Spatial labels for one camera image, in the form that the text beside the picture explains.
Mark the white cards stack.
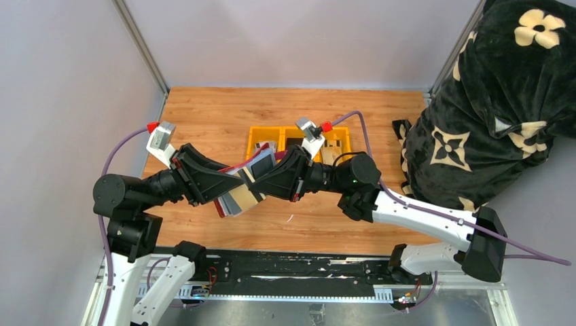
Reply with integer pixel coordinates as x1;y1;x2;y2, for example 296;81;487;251
254;141;270;156

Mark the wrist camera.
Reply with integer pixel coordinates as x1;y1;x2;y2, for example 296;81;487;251
146;121;176;167
295;117;333;159

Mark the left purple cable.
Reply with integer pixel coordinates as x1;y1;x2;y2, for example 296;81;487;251
96;121;181;326

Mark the tan cards stack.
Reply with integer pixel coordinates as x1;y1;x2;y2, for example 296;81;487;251
321;139;343;164

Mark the red leather card holder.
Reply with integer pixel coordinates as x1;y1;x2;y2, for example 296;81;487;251
214;141;278;217

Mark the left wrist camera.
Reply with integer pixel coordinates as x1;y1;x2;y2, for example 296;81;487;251
146;121;176;167

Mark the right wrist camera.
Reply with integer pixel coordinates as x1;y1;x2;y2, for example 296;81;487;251
295;117;333;159

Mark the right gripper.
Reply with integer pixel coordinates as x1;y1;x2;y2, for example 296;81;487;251
249;144;349;203

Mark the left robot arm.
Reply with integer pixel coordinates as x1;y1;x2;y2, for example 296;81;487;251
93;144;244;325

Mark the purple cable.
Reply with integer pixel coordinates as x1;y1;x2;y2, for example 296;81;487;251
321;110;573;312
96;121;181;326

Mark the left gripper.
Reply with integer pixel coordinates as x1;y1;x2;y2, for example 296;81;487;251
139;141;245;210

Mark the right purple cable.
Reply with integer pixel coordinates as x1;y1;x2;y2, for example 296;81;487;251
321;110;573;312

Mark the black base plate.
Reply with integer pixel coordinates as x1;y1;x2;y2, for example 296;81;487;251
192;249;433;297

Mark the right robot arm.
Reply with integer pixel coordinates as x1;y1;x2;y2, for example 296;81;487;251
249;146;507;284

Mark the black floral blanket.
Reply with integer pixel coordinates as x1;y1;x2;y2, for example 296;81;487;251
393;1;575;211

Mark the gold striped card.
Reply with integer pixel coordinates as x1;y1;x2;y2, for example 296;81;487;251
226;167;266;216

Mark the aluminium frame rail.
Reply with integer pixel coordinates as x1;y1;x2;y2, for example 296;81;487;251
83;250;520;325

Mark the black cards stack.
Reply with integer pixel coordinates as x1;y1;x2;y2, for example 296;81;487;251
285;137;303;149

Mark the left yellow bin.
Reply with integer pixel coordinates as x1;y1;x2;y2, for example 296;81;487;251
246;126;286;159

